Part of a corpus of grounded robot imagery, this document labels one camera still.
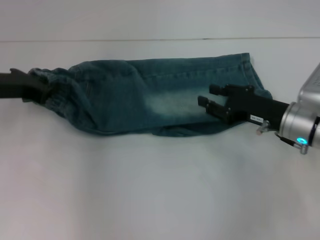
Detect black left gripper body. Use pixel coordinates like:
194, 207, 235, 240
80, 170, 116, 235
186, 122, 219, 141
0, 67, 34, 101

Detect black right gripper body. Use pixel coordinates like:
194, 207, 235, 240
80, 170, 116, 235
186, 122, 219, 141
225, 84, 291, 129

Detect blue denim shorts with embroidery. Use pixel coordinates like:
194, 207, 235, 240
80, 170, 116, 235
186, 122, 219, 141
27, 51, 274, 138

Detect black cable with silver plug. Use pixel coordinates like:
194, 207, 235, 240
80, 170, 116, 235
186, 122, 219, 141
256, 119, 309, 155

